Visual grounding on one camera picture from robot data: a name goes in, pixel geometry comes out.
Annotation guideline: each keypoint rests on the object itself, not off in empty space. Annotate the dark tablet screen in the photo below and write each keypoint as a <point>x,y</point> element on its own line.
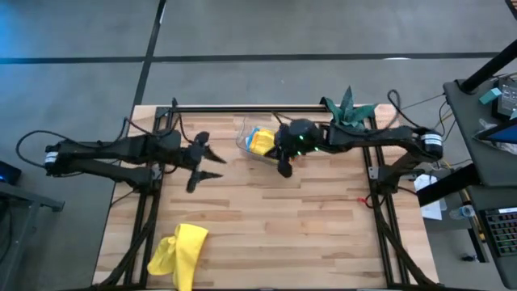
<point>498,135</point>

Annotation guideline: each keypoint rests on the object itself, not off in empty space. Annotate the black metal pole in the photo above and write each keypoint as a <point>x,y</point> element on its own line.
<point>488,66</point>

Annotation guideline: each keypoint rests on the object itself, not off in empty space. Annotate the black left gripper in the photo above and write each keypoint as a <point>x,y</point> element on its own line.
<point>194,155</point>

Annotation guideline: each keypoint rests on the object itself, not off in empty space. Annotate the black support beam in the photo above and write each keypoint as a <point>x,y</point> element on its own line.
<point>444,186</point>

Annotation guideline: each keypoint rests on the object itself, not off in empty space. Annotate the black device with blue light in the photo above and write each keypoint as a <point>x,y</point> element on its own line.
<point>8,174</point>

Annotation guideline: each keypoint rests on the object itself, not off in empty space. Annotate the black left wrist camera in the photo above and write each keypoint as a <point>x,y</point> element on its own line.
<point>202,138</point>

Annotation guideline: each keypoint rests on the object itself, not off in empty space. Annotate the black side desk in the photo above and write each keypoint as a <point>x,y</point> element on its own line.
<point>488,169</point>

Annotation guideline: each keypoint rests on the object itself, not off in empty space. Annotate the white paper sheet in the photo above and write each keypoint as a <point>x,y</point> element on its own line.
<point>424,184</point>

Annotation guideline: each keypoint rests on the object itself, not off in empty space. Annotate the small red tag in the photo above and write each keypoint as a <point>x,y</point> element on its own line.
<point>361,199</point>

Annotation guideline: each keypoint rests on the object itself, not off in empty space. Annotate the small teal box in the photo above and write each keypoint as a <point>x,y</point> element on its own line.
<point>490,95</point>

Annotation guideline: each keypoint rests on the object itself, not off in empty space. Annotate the artificial green plant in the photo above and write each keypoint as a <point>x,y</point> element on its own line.
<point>347,111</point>

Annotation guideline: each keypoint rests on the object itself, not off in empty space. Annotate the blue microfiber towel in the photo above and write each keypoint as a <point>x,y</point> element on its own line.
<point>249,139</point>

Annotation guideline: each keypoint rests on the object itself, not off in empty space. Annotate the clear water bottle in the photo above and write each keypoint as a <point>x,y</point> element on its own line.
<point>464,211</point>

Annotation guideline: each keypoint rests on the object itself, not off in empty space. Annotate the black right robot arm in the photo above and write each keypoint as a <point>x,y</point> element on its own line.
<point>383,137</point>

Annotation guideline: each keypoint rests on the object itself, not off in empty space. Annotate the clear plastic bin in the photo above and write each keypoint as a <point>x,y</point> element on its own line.
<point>242,137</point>

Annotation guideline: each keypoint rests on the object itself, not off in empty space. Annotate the keyboard with coloured keys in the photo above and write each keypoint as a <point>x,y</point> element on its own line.
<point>505,232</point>

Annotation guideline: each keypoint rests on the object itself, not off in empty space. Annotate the black electronic device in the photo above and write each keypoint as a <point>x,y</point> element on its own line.
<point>507,97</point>

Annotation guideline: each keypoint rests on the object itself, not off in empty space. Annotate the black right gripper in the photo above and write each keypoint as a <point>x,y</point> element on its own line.
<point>301,139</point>

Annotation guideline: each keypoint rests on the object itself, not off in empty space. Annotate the yellow microfiber towel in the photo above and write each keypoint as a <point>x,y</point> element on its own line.
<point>262,141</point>
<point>177,250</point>

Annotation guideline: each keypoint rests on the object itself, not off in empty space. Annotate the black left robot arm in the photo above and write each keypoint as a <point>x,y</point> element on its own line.
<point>113,157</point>

